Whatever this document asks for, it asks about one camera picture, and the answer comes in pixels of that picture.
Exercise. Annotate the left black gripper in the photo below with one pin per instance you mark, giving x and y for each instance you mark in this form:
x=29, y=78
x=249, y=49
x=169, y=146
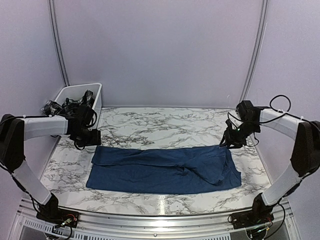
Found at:
x=95, y=140

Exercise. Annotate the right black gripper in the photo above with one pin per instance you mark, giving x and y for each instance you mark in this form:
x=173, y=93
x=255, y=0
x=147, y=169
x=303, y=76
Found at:
x=231, y=140

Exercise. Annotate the blue t-shirt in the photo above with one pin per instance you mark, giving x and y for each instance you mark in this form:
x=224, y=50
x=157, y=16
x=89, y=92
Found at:
x=177, y=171

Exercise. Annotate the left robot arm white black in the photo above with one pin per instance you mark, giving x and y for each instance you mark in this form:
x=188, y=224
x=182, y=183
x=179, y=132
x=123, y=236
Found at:
x=15, y=131

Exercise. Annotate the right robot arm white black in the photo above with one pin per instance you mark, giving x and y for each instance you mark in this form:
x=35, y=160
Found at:
x=299, y=142

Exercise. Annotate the white plastic laundry bin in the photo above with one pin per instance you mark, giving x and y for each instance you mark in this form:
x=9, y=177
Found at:
x=76, y=92

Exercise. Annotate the plaid black white garment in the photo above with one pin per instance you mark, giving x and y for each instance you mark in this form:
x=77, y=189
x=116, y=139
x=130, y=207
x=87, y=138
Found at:
x=69, y=106

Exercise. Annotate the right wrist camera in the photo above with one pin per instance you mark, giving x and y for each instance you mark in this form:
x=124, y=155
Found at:
x=230, y=125

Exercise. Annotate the right aluminium corner post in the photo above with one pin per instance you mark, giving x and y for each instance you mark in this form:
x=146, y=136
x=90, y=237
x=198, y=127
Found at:
x=256, y=49

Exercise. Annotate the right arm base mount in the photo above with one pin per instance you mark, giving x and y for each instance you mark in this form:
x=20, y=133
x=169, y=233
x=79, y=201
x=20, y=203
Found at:
x=246, y=219

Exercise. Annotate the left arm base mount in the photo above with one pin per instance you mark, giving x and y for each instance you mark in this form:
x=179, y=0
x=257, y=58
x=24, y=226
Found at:
x=60, y=217

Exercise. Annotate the aluminium front rail frame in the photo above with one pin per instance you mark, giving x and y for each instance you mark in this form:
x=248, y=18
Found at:
x=108, y=226

